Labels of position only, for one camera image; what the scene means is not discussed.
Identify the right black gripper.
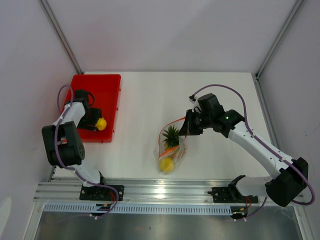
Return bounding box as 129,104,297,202
178,109,213,136

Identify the yellow toy lemon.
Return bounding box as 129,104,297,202
95,117,107,131

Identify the toy pineapple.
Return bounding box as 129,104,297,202
159,124,187,162

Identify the clear zip top bag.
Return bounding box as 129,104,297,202
153,117,188,175

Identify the green toy lime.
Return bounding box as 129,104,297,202
159,157,175,173

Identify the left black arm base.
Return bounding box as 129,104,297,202
79,186,116,202

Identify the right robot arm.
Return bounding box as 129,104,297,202
178,93,309,207

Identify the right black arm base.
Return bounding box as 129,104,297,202
207,175,259,204

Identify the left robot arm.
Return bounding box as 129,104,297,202
41,85,109,200

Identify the red plastic bin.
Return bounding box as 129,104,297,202
58,74,121,143

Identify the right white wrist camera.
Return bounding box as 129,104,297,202
188,94,198,106

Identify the aluminium mounting rail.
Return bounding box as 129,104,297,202
33,177,230,205

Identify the white slotted cable duct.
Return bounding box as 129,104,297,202
43,202,233,216

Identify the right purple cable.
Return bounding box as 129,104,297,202
189,84,316,206

